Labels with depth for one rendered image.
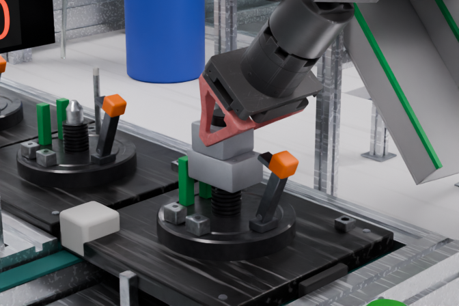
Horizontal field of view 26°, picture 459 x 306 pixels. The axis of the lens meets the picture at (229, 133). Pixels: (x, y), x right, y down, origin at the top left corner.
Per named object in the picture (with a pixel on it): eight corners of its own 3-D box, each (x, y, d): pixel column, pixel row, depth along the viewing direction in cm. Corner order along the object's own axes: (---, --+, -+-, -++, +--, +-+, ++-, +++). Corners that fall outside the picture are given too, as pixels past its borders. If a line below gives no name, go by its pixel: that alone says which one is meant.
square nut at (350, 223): (356, 228, 101) (356, 219, 101) (345, 233, 100) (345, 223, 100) (343, 223, 102) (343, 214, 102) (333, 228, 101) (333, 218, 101)
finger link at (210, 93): (167, 119, 96) (209, 58, 89) (220, 102, 100) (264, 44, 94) (205, 175, 94) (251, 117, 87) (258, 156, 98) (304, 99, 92)
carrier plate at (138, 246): (393, 249, 101) (395, 230, 100) (222, 334, 85) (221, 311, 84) (229, 186, 117) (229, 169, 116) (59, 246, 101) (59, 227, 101)
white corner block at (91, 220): (122, 247, 101) (121, 211, 100) (86, 261, 98) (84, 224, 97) (95, 233, 104) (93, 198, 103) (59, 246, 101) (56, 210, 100)
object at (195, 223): (210, 232, 95) (210, 218, 95) (199, 237, 94) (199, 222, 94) (197, 226, 97) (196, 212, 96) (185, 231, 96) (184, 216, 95)
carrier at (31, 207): (220, 182, 118) (220, 80, 114) (51, 242, 102) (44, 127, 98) (98, 135, 135) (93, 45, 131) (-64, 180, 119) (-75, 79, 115)
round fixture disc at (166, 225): (324, 231, 100) (324, 212, 100) (223, 275, 91) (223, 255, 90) (228, 192, 110) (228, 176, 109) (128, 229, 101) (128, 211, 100)
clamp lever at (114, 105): (115, 156, 113) (128, 102, 109) (100, 160, 112) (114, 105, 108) (97, 137, 115) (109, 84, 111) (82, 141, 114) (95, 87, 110)
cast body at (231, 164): (263, 182, 98) (263, 114, 96) (232, 194, 95) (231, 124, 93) (205, 161, 104) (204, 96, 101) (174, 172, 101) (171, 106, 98)
